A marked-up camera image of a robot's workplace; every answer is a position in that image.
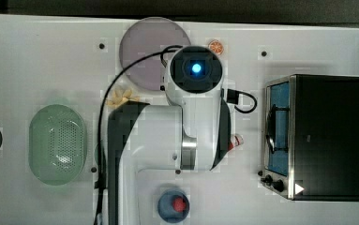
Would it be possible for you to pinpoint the blue cup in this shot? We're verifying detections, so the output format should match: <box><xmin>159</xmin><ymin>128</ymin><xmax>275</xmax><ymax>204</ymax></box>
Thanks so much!
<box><xmin>157</xmin><ymin>188</ymin><xmax>190</xmax><ymax>223</ymax></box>

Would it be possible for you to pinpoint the green oval colander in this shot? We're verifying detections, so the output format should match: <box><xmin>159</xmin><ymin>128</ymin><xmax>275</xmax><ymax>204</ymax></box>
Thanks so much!
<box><xmin>28</xmin><ymin>104</ymin><xmax>86</xmax><ymax>186</ymax></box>

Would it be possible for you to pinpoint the orange slice toy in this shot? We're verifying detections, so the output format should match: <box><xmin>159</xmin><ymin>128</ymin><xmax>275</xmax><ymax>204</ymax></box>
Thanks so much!
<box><xmin>208</xmin><ymin>40</ymin><xmax>224</xmax><ymax>55</ymax></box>

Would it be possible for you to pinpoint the black toaster oven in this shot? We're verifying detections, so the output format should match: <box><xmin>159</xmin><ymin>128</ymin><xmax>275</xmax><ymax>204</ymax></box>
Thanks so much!
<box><xmin>259</xmin><ymin>74</ymin><xmax>359</xmax><ymax>202</ymax></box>

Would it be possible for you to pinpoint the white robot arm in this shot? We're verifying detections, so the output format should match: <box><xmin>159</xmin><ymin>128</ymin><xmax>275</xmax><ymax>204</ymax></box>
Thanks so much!
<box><xmin>107</xmin><ymin>46</ymin><xmax>231</xmax><ymax>225</ymax></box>

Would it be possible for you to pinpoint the lilac round plate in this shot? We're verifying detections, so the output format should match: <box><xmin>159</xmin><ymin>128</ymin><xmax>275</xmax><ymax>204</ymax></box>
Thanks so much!
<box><xmin>119</xmin><ymin>17</ymin><xmax>190</xmax><ymax>91</ymax></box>

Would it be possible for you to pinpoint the red ball in cup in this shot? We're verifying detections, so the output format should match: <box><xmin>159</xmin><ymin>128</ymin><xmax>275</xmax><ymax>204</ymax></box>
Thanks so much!
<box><xmin>172</xmin><ymin>197</ymin><xmax>187</xmax><ymax>213</ymax></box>

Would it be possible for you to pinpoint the peeled banana toy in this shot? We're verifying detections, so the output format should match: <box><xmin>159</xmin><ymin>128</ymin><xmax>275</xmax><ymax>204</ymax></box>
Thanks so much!
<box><xmin>105</xmin><ymin>88</ymin><xmax>140</xmax><ymax>109</ymax></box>

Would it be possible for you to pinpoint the red plush ketchup bottle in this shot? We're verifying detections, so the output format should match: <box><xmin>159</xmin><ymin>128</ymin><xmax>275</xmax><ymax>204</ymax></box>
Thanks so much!
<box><xmin>228</xmin><ymin>134</ymin><xmax>244</xmax><ymax>151</ymax></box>

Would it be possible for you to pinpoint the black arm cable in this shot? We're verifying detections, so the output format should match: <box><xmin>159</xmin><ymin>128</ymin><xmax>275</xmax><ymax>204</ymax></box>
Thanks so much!
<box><xmin>92</xmin><ymin>44</ymin><xmax>185</xmax><ymax>225</ymax></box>

